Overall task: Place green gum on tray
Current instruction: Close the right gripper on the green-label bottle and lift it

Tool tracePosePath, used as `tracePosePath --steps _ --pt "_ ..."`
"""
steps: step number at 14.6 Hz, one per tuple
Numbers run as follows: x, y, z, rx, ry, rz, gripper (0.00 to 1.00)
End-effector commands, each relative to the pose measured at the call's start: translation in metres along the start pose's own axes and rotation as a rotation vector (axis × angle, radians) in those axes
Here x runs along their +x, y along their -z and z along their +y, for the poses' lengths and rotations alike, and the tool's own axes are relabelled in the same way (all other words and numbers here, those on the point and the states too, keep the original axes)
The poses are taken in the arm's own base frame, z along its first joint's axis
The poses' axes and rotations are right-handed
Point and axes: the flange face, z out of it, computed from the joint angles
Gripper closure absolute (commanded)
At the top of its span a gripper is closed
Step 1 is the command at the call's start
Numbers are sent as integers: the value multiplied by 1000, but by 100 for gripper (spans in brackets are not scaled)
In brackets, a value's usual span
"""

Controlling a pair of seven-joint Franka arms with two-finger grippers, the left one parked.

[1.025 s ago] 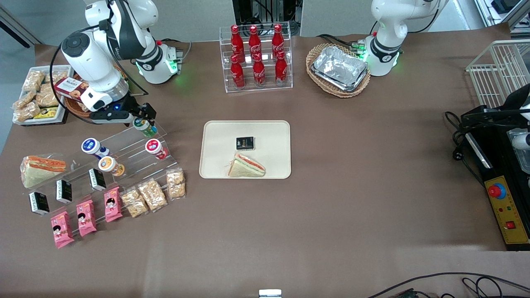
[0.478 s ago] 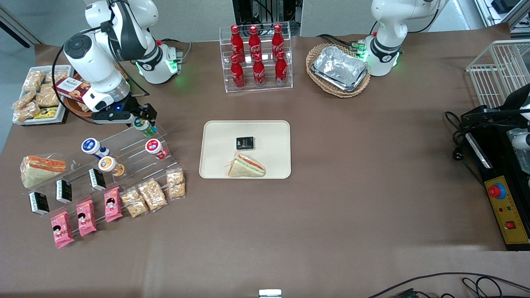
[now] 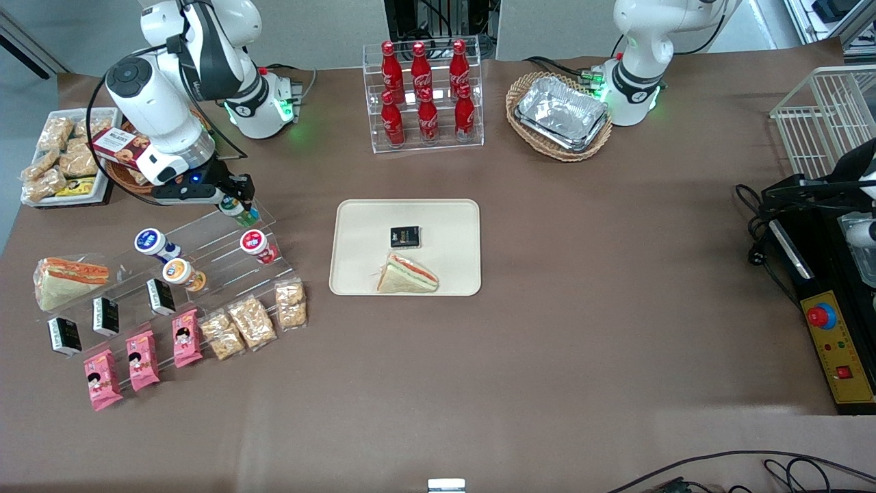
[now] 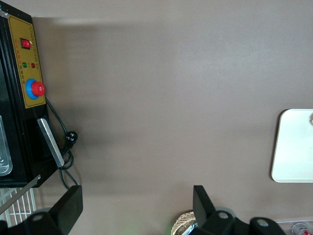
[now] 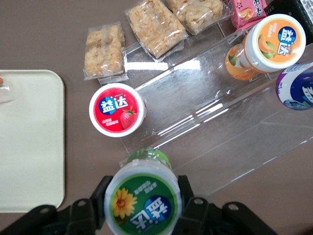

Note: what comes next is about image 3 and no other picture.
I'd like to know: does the beige plastic serving tray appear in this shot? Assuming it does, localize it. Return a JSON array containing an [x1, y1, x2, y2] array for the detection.
[[328, 199, 482, 297]]

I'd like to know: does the silver foil tray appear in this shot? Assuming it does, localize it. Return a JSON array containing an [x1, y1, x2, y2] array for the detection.
[[515, 110, 611, 153], [515, 75, 609, 142]]

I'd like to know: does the clear bag of rice crackers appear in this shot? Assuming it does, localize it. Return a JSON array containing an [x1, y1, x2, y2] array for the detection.
[[227, 295, 279, 353], [274, 279, 309, 333], [199, 309, 246, 362]]

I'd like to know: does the black equipment cabinet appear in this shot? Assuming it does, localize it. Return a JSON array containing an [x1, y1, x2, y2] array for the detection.
[[383, 0, 501, 61]]

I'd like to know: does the red cookie box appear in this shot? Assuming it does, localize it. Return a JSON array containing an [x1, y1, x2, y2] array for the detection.
[[90, 127, 154, 170]]

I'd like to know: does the brown table cover sheet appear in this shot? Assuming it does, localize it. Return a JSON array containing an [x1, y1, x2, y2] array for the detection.
[[0, 38, 876, 493]]

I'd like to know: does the clear acrylic bottle rack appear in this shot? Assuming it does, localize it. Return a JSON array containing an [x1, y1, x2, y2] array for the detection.
[[362, 36, 485, 155]]

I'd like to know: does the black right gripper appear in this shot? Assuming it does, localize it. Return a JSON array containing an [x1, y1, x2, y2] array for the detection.
[[152, 163, 255, 210]]

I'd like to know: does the yellow snack packet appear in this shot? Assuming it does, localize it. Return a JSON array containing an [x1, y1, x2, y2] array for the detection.
[[55, 177, 97, 199]]

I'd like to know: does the clear bag of puffed snacks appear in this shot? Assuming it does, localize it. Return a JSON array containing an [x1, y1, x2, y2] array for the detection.
[[58, 140, 101, 179], [72, 116, 114, 139], [21, 149, 60, 183], [38, 116, 75, 153], [24, 166, 70, 203]]

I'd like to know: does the black loose cable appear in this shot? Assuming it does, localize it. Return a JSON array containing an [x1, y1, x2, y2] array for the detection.
[[762, 457, 834, 493], [606, 450, 876, 493]]

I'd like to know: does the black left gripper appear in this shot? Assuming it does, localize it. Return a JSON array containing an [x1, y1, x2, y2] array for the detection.
[[762, 137, 876, 213]]

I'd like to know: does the aluminium frame shelf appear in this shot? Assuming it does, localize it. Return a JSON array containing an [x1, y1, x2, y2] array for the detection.
[[784, 0, 876, 66]]

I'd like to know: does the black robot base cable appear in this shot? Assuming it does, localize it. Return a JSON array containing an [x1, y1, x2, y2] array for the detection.
[[524, 55, 607, 88]]

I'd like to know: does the red gum bottle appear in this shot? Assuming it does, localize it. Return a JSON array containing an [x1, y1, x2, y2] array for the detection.
[[240, 230, 280, 266]]

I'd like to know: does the clear acrylic stepped display stand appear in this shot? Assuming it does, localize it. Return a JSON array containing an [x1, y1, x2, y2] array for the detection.
[[40, 199, 304, 358]]

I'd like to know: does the white rectangular snack tray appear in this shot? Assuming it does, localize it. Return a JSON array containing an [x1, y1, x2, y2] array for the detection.
[[19, 108, 125, 206]]

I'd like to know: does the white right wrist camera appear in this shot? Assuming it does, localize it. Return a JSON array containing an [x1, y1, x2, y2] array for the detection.
[[137, 146, 187, 187]]

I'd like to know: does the wrapped triangle sandwich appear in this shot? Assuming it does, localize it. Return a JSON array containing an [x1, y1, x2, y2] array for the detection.
[[32, 257, 111, 313], [375, 252, 440, 296]]

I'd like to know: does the pink snack packet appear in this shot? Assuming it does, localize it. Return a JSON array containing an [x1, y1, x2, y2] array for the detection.
[[125, 331, 161, 393], [171, 309, 204, 370], [83, 349, 125, 412]]

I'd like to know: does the blue gum bottle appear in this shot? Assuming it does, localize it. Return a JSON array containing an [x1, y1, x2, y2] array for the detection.
[[134, 229, 181, 265]]

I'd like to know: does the light tan wicker basket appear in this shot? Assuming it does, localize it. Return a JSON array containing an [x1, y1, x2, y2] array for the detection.
[[505, 71, 614, 163]]

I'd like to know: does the silver machine handle bar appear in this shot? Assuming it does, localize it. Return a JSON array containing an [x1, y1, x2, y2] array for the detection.
[[769, 219, 814, 280]]

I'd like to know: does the dark metal bar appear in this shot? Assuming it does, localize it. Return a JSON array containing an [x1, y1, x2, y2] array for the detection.
[[0, 8, 55, 79]]

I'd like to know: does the orange gum bottle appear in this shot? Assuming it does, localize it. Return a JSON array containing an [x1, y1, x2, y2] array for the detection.
[[162, 259, 207, 294]]

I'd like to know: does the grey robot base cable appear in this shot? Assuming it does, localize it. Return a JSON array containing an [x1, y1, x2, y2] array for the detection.
[[291, 67, 318, 105]]

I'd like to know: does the dark brown wicker basket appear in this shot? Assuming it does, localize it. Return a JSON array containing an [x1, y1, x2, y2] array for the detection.
[[106, 116, 214, 197]]

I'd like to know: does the white wire basket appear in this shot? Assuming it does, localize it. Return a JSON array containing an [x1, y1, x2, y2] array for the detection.
[[769, 65, 876, 183]]

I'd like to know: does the clear plastic container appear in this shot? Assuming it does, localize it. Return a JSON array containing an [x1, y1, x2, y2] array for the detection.
[[838, 212, 876, 289]]

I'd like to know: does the red cola bottle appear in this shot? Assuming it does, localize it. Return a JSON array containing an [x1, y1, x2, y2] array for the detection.
[[380, 91, 407, 147], [380, 41, 405, 103], [454, 84, 477, 142], [409, 42, 434, 97], [448, 39, 472, 95], [417, 88, 441, 144]]

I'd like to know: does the black sealing machine yellow panel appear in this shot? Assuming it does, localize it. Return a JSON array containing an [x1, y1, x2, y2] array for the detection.
[[765, 199, 876, 416]]

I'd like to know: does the black power cable with plug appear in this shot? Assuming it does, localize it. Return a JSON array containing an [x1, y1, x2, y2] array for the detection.
[[734, 183, 803, 309]]

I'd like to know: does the green gum bottle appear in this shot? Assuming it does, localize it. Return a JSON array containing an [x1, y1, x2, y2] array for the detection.
[[219, 196, 261, 229]]

